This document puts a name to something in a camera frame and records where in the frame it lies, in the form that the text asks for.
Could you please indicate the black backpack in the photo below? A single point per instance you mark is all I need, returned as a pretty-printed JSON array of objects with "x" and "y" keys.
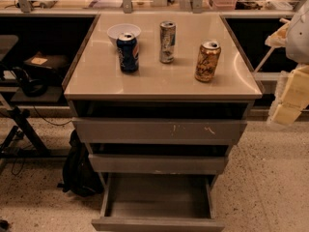
[{"x": 78, "y": 174}]

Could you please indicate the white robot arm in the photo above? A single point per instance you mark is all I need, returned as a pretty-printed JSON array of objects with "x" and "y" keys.
[{"x": 297, "y": 40}]

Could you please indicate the dark box with label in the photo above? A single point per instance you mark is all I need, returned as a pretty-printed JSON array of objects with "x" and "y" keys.
[{"x": 58, "y": 64}]

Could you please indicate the grey top drawer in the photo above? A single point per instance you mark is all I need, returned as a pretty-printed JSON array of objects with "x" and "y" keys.
[{"x": 159, "y": 131}]

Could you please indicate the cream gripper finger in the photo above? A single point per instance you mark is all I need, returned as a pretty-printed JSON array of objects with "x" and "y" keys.
[
  {"x": 291, "y": 96},
  {"x": 278, "y": 38}
]

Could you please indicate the black headphones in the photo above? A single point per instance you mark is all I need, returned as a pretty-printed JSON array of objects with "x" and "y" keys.
[{"x": 30, "y": 87}]

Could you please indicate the grey middle drawer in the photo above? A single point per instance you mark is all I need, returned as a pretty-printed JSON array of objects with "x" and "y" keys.
[{"x": 157, "y": 164}]

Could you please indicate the grey bottom drawer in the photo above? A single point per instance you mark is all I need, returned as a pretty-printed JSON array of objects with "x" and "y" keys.
[{"x": 157, "y": 203}]

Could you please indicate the grey drawer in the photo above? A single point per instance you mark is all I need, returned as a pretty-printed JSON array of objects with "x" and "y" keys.
[
  {"x": 157, "y": 203},
  {"x": 159, "y": 131},
  {"x": 157, "y": 164}
]

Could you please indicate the silver slim energy can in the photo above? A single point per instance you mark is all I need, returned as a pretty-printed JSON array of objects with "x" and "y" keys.
[{"x": 167, "y": 41}]

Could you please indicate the white stick with tip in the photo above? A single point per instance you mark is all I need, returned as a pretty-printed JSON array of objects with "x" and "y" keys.
[{"x": 264, "y": 60}]

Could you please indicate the white bowl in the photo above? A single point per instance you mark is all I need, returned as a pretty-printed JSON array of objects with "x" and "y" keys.
[{"x": 116, "y": 30}]

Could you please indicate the blue Pepsi can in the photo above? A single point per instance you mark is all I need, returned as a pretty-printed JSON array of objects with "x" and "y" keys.
[{"x": 128, "y": 50}]

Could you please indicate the grey drawer cabinet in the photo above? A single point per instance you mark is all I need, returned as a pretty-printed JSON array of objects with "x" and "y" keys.
[{"x": 99, "y": 89}]

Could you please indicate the orange soda can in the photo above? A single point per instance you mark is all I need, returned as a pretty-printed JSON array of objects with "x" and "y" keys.
[{"x": 207, "y": 60}]

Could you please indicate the black chair base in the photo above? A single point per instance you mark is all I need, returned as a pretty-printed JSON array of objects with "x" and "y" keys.
[{"x": 19, "y": 130}]

